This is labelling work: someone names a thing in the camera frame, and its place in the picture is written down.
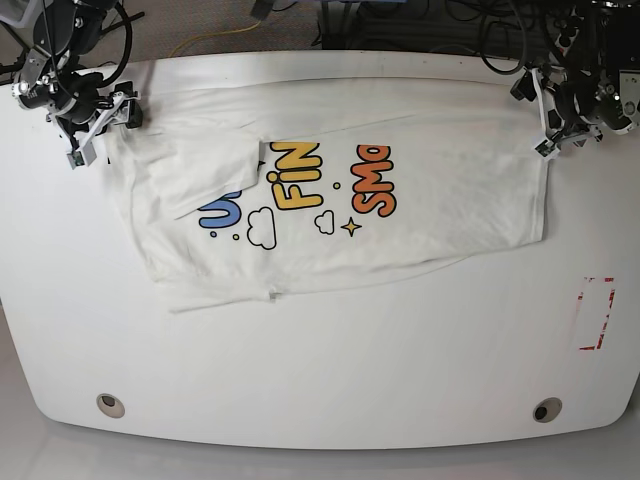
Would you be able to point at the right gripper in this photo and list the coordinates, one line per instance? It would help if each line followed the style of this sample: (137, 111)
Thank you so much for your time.
(78, 124)

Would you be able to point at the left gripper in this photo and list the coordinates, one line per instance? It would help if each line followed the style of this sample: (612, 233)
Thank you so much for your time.
(559, 121)

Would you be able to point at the white printed T-shirt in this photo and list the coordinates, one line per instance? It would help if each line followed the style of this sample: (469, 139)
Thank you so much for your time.
(250, 193)

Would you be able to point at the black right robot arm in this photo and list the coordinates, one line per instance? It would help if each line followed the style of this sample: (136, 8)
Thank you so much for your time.
(64, 32)

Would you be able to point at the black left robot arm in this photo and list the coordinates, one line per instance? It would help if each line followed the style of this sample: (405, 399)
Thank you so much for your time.
(588, 82)

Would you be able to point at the white power strip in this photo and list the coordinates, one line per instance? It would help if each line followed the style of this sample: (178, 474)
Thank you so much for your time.
(568, 29)

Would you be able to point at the red tape rectangle marking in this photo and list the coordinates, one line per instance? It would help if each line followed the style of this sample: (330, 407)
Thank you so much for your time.
(593, 312)

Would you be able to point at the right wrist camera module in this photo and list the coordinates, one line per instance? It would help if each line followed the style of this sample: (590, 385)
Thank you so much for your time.
(81, 157)

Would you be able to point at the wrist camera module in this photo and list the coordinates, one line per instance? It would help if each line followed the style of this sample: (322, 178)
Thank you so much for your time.
(81, 157)
(547, 149)

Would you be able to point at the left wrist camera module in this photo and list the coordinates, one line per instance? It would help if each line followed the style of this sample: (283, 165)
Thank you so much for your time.
(547, 149)

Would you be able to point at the left table cable grommet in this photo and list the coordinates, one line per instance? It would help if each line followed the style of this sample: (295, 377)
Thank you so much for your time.
(110, 406)

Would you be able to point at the table cable grommet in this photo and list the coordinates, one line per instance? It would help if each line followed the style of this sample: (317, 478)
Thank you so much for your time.
(110, 406)
(547, 410)

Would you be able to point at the right table cable grommet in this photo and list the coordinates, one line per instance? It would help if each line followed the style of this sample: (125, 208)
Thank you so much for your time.
(547, 410)

